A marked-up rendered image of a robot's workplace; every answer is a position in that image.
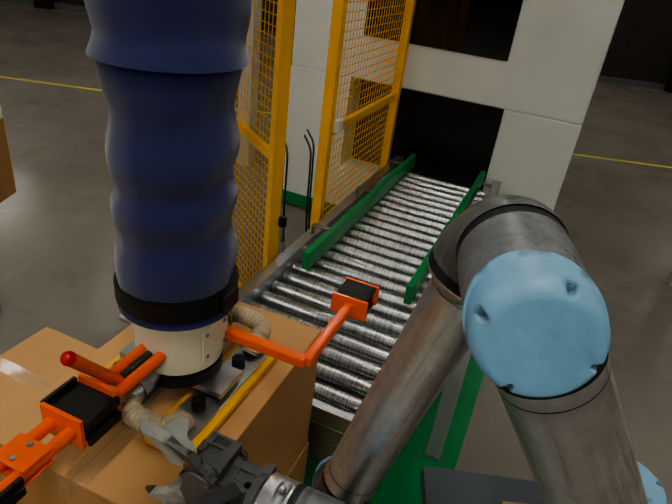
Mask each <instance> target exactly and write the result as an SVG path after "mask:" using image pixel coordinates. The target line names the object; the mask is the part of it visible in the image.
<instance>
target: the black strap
mask: <svg viewBox="0 0 672 504"><path fill-rule="evenodd" d="M113 283H114V293H115V299H116V302H117V303H118V305H119V306H120V307H121V308H122V310H123V311H125V312H126V313H128V314H129V315H131V316H133V317H135V318H137V319H140V320H143V321H146V322H151V323H156V324H165V325H179V324H189V323H195V322H199V321H202V320H206V319H209V318H211V317H214V316H216V315H217V314H219V313H222V314H225V313H226V312H227V311H228V310H229V309H230V308H232V307H233V306H234V305H235V304H236V303H237V302H238V295H239V287H238V283H239V271H238V268H237V266H236V264H235V266H234V270H233V273H232V276H231V279H230V281H229V283H228V285H227V286H226V287H225V288H224V289H222V290H220V291H219V292H217V293H215V294H214V295H212V296H210V297H207V298H205V299H201V300H195V301H190V302H183V303H161V302H150V301H145V300H141V299H138V298H136V297H134V296H132V295H130V294H128V293H126V292H124V291H123V290H122V289H121V288H120V287H119V284H118V281H117V276H116V271H115V272H114V276H113Z"/></svg>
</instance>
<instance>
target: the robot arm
mask: <svg viewBox="0 0 672 504"><path fill-rule="evenodd" d="M428 268H429V270H430V273H431V275H432V277H431V279H430V281H429V282H428V284H427V286H426V288H425V290H424V291H423V293H422V295H421V297H420V299H419V300H418V302H417V304H416V306H415V308H414V309H413V311H412V313H411V315H410V317H409V318H408V320H407V322H406V324H405V326H404V327H403V329H402V331H401V333H400V335H399V336H398V338H397V340H396V342H395V344H394V345H393V347H392V349H391V351H390V353H389V354H388V356H387V358H386V360H385V362H384V363H383V365H382V367H381V369H380V371H379V372H378V374H377V376H376V378H375V380H374V381H373V383H372V385H371V387H370V389H369V390H368V392H367V394H366V396H365V398H364V399H363V401H362V403H361V405H360V407H359V408H358V410H357V412H356V414H355V416H354V417H353V419H352V421H351V423H350V425H349V426H348V428H347V430H346V432H345V434H344V435H343V437H342V439H341V441H340V443H339V444H338V446H337V448H336V450H335V452H334V453H333V455H332V456H329V457H327V458H325V459H324V460H322V461H321V462H320V463H319V464H318V466H317V468H316V470H315V473H314V475H313V479H312V487H309V486H307V485H305V484H303V483H300V482H298V481H296V480H294V479H292V478H289V477H287V476H285V475H283V474H280V473H278V472H276V466H275V465H272V464H270V463H268V464H267V466H266V467H265V469H264V468H262V467H260V466H258V465H255V464H253V463H251V462H249V461H247V460H248V458H247V457H248V453H247V452H246V451H245V450H243V449H242V443H241V442H238V441H236V440H234V439H232V438H229V437H227V436H225V435H223V434H220V433H218V432H216V431H213V432H212V433H211V434H210V435H209V437H208V438H207V439H204V440H203V441H202V442H201V444H200V445H199V446H198V447H197V453H196V447H195V445H194V443H193V442H192V441H191V440H190V439H189V438H188V431H189V427H190V421H189V419H188V418H187V417H185V416H183V415H180V416H178V417H176V418H174V419H172V420H170V421H169V422H167V423H165V424H163V425H162V426H158V425H156V424H155V423H153V422H151V421H149V420H146V419H144V418H140V419H139V420H138V424H139V427H140V430H141V434H142V436H144V437H146V438H147V439H149V440H150V441H151V442H152V444H153V445H154V446H155V447H157V448H158V449H160V450H161V451H162V452H163V454H164V455H165V457H166V459H167V460H168V461H169V462H170V463H171V464H173V465H178V466H182V465H183V469H182V471H181V472H180V473H179V477H178V478H177V479H176V480H174V481H173V482H172V483H171V484H170V485H168V486H163V487H159V486H156V485H147V486H146V487H145V490H146V491H147V493H148V495H150V496H151V497H153V498H155V499H157V500H159V501H160V502H162V503H165V504H368V502H369V501H370V499H371V498H372V496H373V495H374V493H375V490H376V488H377V486H378V485H379V483H380V482H381V480H382V479H383V477H384V476H385V474H386V473H387V471H388V470H389V468H390V467H391V465H392V464H393V462H394V461H395V459H396V457H397V456H398V454H399V453H400V451H401V450H402V448H403V447H404V445H405V444H406V442H407V441H408V439H409V438H410V436H411V435H412V433H413V432H414V430H415V429H416V427H417V426H418V424H419V423H420V421H421V420H422V418H423V417H424V415H425V414H426V412H427V411H428V409H429V408H430V406H431V405H432V403H433V402H434V400H435V399H436V397H437V396H438V394H439V393H440V391H441V390H442V388H443V387H444V385H445V384H446V382H447V381H448V379H449V378H450V376H451V375H452V373H453V372H454V370H455V369H456V367H457V366H458V364H459V363H460V361H461V360H462V358H463V357H464V355H465V354H466V352H467V351H468V349H470V352H471V354H472V356H473V358H474V360H475V362H476V364H477V365H478V367H479V368H480V370H481V371H482V372H483V373H484V374H485V375H486V376H487V377H488V378H489V379H490V380H491V381H493V383H494V384H495V385H496V386H497V388H498V391H499V393H500V396H501V398H502V400H503V403H504V405H505V408H506V410H507V413H508V415H509V417H510V420H511V422H512V425H513V427H514V430H515V432H516V434H517V437H518V439H519V442H520V444H521V446H522V449H523V451H524V454H525V456H526V459H527V461H528V463H529V466H530V468H531V471H532V473H533V476H534V478H535V480H536V483H537V485H538V488H539V490H540V493H541V495H542V497H543V500H544V502H545V504H667V500H666V495H665V492H664V489H663V488H662V487H661V485H660V482H659V481H658V479H657V478H656V477H655V476H654V475H653V474H652V473H651V472H650V471H649V470H648V469H647V468H646V467H645V466H643V465H642V464H640V463H639V462H637V460H636V456H635V453H634V449H633V445H632V442H631V438H630V434H629V431H628V427H627V423H626V420H625V416H624V413H623V409H622V405H621V402H620V398H619V394H618V391H617V387H616V383H615V380H614V376H613V372H612V369H611V365H610V361H609V356H610V354H609V347H610V341H611V330H610V324H609V316H608V311H607V307H606V304H605V301H604V299H603V297H602V295H601V293H600V291H599V289H598V288H597V286H596V284H595V283H594V281H593V280H592V279H591V278H590V276H589V275H588V273H587V271H586V269H585V267H584V265H583V263H582V261H581V259H580V257H579V255H578V253H577V251H576V249H575V247H574V245H573V243H572V241H571V239H570V237H569V234H568V232H567V229H566V227H565V226H564V224H563V222H562V221H561V219H560V218H559V217H558V216H557V215H556V214H555V213H554V212H553V211H552V210H551V209H550V208H548V207H547V206H546V205H544V204H543V203H541V202H538V201H536V200H534V199H532V198H529V197H524V196H520V195H500V196H494V197H489V198H486V199H484V200H481V201H479V202H477V203H475V204H473V205H471V206H470V207H468V208H467V209H465V210H464V211H463V212H462V213H460V214H459V215H458V216H457V217H456V218H455V219H454V220H453V221H452V222H451V223H450V224H449V225H448V226H447V227H446V229H445V230H444V231H443V233H442V234H441V235H440V237H439V239H438V240H437V242H436V244H435V245H434V248H433V249H432V251H431V253H430V255H429V257H428ZM223 438H224V439H223ZM225 439H226V440H225ZM238 450H239V454H238ZM245 453H246V454H247V456H245ZM238 456H239V457H238ZM244 457H246V458H247V460H246V458H245V459H244Z"/></svg>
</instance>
